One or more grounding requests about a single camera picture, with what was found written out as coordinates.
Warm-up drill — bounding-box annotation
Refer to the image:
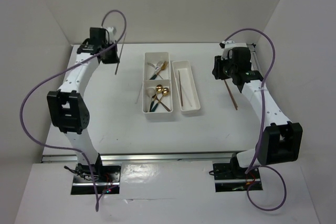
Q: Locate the large silver fork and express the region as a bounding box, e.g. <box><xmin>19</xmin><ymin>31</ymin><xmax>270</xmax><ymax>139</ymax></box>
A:
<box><xmin>146</xmin><ymin>62</ymin><xmax>156</xmax><ymax>71</ymax></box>

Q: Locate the small silver fork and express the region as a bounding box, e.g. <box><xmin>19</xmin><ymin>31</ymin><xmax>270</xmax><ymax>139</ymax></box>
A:
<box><xmin>154</xmin><ymin>61</ymin><xmax>164</xmax><ymax>74</ymax></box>

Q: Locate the gold fork green handle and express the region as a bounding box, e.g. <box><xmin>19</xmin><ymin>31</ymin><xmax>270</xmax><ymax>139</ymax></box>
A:
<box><xmin>150</xmin><ymin>61</ymin><xmax>168</xmax><ymax>80</ymax></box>

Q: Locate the white plastic spoon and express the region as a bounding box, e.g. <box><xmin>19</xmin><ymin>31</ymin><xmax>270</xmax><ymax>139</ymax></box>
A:
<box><xmin>146</xmin><ymin>88</ymin><xmax>156</xmax><ymax>112</ymax></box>

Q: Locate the gold spoon green handle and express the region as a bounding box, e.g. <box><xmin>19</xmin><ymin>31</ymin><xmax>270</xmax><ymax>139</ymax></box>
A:
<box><xmin>150</xmin><ymin>84</ymin><xmax>163</xmax><ymax>111</ymax></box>
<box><xmin>151</xmin><ymin>87</ymin><xmax>170</xmax><ymax>112</ymax></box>

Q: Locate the dark wooden spoon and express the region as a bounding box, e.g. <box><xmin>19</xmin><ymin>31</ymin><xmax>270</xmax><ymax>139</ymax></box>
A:
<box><xmin>156</xmin><ymin>98</ymin><xmax>171</xmax><ymax>112</ymax></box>

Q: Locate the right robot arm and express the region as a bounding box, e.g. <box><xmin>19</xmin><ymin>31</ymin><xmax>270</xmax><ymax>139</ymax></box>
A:
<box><xmin>212</xmin><ymin>43</ymin><xmax>303</xmax><ymax>178</ymax></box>

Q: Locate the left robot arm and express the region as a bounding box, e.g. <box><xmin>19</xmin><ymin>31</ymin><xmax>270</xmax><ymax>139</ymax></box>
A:
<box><xmin>47</xmin><ymin>27</ymin><xmax>119</xmax><ymax>182</ymax></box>

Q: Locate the white narrow tray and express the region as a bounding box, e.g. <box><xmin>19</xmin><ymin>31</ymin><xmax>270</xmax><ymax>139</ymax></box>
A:
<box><xmin>172</xmin><ymin>60</ymin><xmax>201</xmax><ymax>115</ymax></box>

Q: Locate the white divided utensil tray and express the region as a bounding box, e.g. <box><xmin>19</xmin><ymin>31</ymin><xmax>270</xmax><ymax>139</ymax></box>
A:
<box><xmin>142</xmin><ymin>52</ymin><xmax>173</xmax><ymax>120</ymax></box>

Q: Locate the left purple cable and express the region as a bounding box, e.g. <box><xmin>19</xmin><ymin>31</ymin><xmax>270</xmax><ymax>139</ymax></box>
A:
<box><xmin>19</xmin><ymin>10</ymin><xmax>128</xmax><ymax>212</ymax></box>

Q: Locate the aluminium side rail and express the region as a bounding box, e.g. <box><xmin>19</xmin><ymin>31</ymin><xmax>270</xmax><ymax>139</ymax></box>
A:
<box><xmin>246</xmin><ymin>42</ymin><xmax>289</xmax><ymax>158</ymax></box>

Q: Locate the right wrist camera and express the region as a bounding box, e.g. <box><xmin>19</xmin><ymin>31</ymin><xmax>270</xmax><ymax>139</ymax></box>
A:
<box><xmin>219</xmin><ymin>40</ymin><xmax>236</xmax><ymax>59</ymax></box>

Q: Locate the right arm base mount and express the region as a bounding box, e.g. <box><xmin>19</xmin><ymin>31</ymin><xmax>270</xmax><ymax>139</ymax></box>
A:
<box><xmin>208</xmin><ymin>156</ymin><xmax>263</xmax><ymax>193</ymax></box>

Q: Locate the aluminium front rail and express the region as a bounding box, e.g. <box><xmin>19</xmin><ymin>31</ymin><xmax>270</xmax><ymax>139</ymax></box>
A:
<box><xmin>41</xmin><ymin>151</ymin><xmax>263</xmax><ymax>164</ymax></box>

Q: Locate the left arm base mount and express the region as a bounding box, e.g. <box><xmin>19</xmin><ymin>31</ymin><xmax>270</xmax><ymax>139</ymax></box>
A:
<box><xmin>64</xmin><ymin>157</ymin><xmax>121</xmax><ymax>195</ymax></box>

